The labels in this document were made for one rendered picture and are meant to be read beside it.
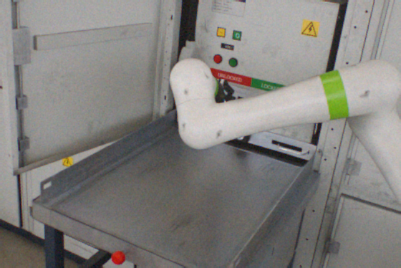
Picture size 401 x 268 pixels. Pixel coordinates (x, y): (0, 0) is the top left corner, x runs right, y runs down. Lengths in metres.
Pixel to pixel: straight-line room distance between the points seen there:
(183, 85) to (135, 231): 0.39
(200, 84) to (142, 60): 0.59
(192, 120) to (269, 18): 0.60
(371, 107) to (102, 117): 0.92
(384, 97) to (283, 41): 0.56
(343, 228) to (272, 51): 0.64
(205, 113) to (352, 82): 0.35
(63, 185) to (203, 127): 0.46
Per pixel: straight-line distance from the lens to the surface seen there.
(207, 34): 1.73
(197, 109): 1.17
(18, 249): 2.62
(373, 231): 1.71
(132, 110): 1.79
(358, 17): 1.52
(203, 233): 1.26
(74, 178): 1.43
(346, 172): 1.62
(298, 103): 1.14
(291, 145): 1.70
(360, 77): 1.15
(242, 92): 1.67
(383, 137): 1.28
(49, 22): 1.47
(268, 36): 1.65
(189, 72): 1.20
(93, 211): 1.32
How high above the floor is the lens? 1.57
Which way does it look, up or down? 23 degrees down
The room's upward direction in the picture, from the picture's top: 6 degrees clockwise
